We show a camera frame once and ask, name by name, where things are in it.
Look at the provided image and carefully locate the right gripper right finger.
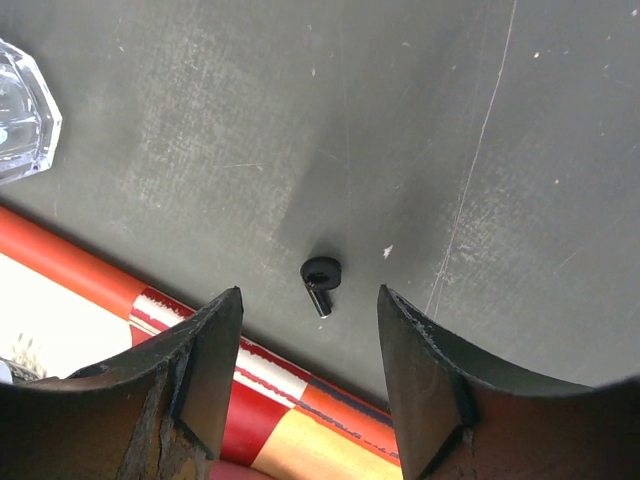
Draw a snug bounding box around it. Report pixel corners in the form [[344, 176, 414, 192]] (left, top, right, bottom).
[[377, 287, 639, 479]]

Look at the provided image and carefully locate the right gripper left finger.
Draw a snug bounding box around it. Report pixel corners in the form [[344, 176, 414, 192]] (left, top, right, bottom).
[[1, 287, 243, 479]]

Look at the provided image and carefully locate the black earbud one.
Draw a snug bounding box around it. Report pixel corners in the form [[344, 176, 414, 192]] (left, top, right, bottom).
[[300, 256, 342, 319]]

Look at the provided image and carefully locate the colourful patchwork placemat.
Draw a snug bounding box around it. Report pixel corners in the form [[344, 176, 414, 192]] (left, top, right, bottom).
[[1, 210, 401, 479]]

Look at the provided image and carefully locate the clear plastic cup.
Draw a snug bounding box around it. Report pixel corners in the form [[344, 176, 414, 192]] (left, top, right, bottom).
[[0, 41, 63, 185]]

